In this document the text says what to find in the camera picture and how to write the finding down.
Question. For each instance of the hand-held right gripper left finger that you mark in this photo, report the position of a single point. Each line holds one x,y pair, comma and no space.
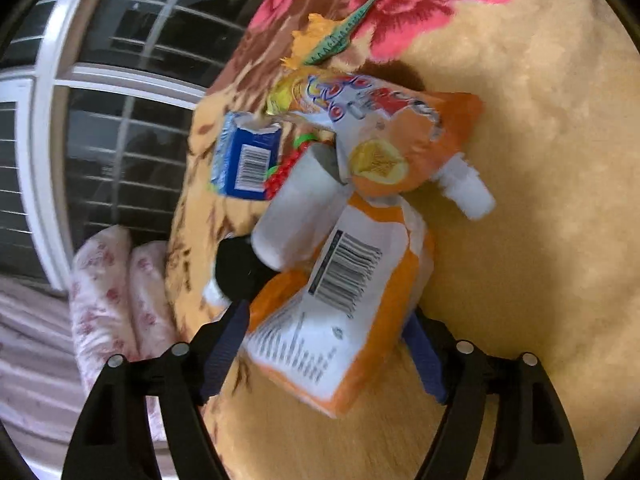
225,350

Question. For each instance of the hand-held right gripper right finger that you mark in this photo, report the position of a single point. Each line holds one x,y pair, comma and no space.
425,360

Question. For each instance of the orange snack bag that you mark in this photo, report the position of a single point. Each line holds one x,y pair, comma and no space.
350,310

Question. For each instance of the black round cap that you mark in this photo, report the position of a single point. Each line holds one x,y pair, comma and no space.
240,265

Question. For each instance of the pink floral pillow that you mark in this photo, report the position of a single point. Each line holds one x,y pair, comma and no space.
100,300
150,300

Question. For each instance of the white bottle with black cap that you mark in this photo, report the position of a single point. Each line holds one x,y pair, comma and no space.
300,210

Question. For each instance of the pink striped bed sheet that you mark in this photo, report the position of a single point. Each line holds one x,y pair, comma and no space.
35,360

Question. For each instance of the blue carton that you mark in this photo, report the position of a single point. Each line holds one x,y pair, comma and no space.
245,160

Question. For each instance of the beige floral plush blanket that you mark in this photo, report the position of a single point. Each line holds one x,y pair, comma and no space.
525,160

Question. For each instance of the orange juice pouch white cap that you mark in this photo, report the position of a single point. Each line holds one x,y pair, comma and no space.
400,135

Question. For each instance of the torn orange wrapper piece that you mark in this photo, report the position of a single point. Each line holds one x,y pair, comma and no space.
312,35

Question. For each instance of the white window frame with grille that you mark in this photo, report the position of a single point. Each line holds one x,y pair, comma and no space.
47,160

